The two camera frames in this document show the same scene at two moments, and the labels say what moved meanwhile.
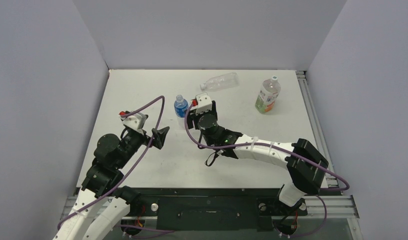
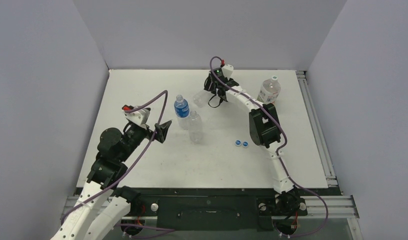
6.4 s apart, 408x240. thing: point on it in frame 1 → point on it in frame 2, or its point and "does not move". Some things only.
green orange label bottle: (269, 91) does not move
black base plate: (215, 208) does not move
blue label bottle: (181, 106) does not move
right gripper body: (192, 119) → (214, 85)
